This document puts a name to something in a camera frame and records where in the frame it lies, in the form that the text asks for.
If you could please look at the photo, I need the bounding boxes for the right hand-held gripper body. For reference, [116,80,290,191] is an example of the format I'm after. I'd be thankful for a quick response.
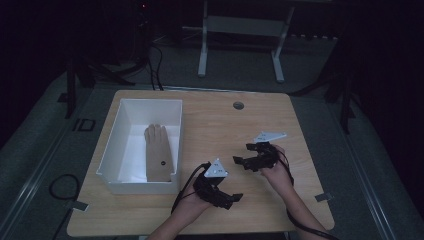
[244,130,288,173]

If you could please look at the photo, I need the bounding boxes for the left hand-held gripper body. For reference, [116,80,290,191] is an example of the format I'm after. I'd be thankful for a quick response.
[192,158,235,211]

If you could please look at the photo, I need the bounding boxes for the beige glove with dark dot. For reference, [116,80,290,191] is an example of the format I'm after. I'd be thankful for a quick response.
[143,123,174,183]

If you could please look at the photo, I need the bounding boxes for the white rectangular box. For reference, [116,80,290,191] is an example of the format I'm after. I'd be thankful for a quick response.
[95,98,184,196]

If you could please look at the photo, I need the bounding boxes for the person's left hand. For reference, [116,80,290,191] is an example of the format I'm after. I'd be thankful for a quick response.
[172,184,215,222]

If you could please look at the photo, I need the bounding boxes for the person's right hand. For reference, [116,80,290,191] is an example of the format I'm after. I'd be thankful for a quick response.
[259,144,296,198]

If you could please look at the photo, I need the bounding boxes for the grey tape piece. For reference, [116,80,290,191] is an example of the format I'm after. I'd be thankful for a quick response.
[314,192,335,203]
[66,199,90,213]

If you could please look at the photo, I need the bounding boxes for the black tripod stand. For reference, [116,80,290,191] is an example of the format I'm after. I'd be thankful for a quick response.
[58,56,136,120]
[293,66,359,135]

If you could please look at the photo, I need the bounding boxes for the white metal stand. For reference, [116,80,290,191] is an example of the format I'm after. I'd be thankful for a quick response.
[181,0,296,84]

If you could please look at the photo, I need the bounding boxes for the dark equipment tower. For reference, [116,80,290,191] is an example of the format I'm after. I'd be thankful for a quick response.
[133,0,155,64]

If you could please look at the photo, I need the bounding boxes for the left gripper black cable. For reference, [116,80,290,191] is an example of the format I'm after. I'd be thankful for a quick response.
[170,161,212,215]

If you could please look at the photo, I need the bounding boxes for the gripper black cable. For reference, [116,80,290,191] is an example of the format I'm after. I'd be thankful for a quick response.
[275,149,339,240]
[170,161,212,215]

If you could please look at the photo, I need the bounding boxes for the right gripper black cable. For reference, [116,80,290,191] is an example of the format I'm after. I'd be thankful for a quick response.
[275,149,339,240]

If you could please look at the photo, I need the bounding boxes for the black hanging cables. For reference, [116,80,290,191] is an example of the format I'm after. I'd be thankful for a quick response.
[146,43,165,92]

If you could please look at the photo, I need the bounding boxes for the black floor cable loop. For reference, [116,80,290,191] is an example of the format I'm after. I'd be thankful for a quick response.
[48,173,83,240]

